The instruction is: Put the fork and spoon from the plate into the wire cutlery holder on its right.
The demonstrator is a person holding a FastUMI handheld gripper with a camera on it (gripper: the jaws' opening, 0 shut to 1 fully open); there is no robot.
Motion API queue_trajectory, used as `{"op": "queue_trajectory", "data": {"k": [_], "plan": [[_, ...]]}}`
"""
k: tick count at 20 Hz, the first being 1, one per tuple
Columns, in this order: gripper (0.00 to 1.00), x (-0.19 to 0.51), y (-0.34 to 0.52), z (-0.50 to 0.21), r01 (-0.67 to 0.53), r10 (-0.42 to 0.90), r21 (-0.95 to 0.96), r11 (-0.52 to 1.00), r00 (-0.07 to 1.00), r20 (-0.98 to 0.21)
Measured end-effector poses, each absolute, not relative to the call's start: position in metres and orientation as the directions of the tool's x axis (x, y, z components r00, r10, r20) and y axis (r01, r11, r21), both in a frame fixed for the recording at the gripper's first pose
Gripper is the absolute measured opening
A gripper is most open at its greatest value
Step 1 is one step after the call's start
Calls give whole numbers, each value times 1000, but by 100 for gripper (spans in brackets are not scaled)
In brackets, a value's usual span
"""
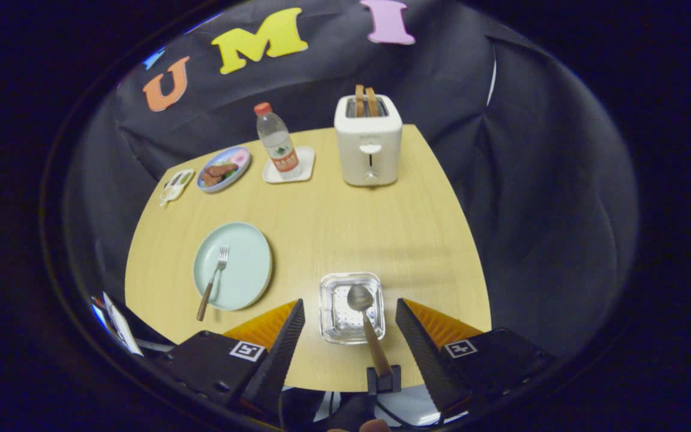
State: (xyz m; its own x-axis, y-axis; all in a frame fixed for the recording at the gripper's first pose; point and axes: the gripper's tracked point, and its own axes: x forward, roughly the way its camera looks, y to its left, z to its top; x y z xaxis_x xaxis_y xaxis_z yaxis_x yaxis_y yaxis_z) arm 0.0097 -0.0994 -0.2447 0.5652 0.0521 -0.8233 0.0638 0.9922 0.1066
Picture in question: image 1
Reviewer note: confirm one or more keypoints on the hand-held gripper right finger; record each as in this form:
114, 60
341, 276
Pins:
423, 354

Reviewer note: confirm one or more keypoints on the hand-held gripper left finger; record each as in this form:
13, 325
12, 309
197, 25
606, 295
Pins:
279, 354

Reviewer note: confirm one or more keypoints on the clear square glass dish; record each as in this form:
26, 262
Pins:
336, 315

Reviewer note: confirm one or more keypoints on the light green plate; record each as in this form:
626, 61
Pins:
246, 264

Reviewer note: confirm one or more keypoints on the blue plate with food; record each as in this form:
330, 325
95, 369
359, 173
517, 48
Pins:
224, 169

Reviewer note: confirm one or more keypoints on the white square coaster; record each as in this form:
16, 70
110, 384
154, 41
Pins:
308, 159

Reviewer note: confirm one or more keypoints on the white divided sauce dish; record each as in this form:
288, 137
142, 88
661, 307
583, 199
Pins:
176, 185

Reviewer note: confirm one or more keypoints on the clear water bottle red cap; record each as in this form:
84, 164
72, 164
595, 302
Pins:
276, 144

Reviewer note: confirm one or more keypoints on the white toaster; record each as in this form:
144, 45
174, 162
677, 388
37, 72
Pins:
369, 141

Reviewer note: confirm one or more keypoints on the brown bread slice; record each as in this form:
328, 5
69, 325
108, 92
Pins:
359, 101
372, 102

